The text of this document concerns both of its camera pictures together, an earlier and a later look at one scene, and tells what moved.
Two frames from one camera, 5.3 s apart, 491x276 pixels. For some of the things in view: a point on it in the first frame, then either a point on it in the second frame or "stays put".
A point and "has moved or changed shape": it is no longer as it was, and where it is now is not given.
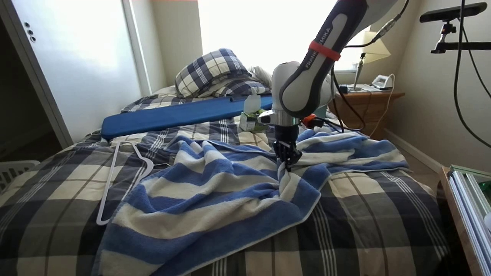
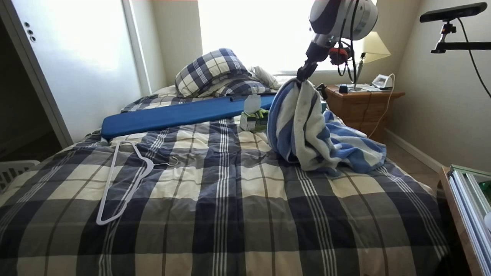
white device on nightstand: (384, 81) stays put
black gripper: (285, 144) -> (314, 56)
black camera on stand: (447, 14) stays put
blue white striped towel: (197, 196) has moved or changed shape
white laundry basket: (12, 170) stays put
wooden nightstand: (365, 107) stays put
